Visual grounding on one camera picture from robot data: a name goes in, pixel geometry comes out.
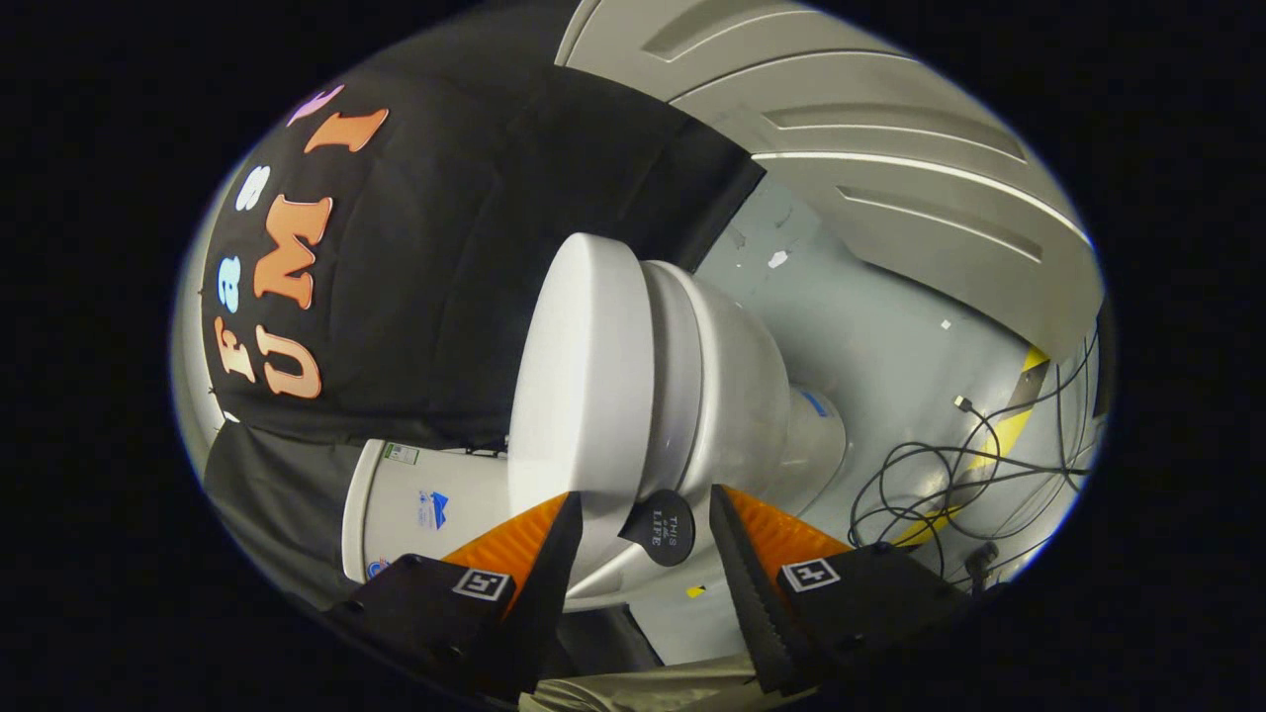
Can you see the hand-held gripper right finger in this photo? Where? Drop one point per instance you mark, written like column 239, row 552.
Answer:
column 757, row 603

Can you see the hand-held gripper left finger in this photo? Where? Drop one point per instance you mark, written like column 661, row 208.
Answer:
column 539, row 603

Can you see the black round tag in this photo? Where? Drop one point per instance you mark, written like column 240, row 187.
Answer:
column 663, row 529

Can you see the white toilet lid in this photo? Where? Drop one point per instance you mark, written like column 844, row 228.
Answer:
column 574, row 376

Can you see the white toilet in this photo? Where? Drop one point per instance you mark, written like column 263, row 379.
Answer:
column 747, row 396

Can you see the white toilet seat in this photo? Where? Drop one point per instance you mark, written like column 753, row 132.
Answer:
column 678, row 376

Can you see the grey-green cloth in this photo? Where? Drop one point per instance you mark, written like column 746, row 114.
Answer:
column 643, row 687

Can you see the yellow black floor tape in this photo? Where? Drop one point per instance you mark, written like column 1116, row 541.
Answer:
column 1009, row 435

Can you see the black backdrop cloth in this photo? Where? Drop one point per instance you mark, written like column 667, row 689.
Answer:
column 425, row 297

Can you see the white panelled cabinet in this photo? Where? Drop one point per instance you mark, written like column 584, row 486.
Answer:
column 890, row 198

